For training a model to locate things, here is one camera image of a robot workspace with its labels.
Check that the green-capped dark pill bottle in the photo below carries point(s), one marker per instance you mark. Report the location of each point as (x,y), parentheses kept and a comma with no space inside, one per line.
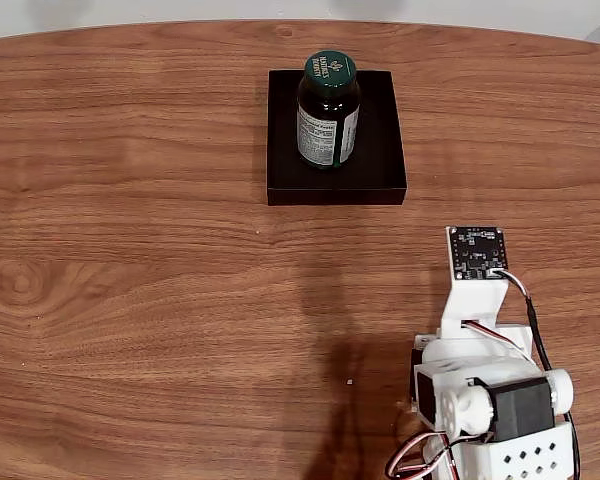
(325,100)

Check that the black shallow box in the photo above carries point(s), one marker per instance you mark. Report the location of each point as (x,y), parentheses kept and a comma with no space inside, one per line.
(380,150)

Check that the black camera circuit board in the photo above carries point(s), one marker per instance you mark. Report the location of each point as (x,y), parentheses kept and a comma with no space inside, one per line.
(477,252)

